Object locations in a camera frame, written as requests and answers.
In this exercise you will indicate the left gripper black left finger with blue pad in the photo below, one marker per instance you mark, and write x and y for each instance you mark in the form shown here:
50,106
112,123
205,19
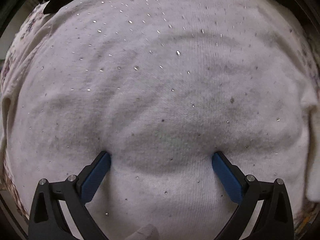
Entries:
47,220

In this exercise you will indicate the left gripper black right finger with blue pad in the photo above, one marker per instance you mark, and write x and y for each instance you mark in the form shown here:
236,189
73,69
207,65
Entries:
275,219

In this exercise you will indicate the white knit sweater with sequins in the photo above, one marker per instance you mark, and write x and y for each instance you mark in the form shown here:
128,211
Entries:
160,99

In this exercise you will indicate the white gloved hand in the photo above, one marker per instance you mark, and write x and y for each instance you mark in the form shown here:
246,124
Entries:
148,232

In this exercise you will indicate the floral cream bed blanket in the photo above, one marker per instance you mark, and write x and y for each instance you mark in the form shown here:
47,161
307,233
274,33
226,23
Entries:
15,55

